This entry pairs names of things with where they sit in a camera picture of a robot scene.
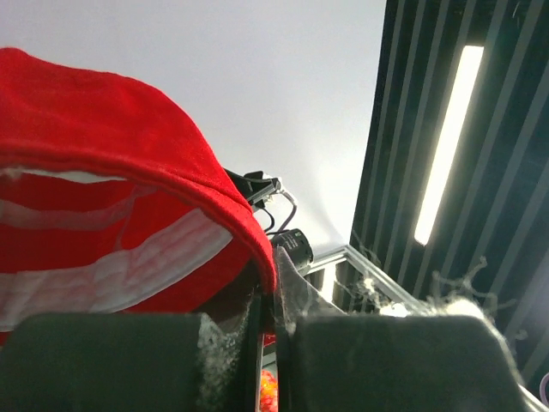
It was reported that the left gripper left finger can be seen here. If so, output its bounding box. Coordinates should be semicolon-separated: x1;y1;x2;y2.
1;289;262;411

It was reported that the ceiling light strip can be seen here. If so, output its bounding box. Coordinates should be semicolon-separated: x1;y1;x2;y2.
414;45;484;245

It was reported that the overhead camera black lens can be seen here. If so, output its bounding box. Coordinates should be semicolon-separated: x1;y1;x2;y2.
225;169;314;276

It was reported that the red cap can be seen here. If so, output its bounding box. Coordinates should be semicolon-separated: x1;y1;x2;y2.
1;47;276;337

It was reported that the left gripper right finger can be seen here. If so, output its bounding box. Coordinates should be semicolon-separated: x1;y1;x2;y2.
274;248;543;411

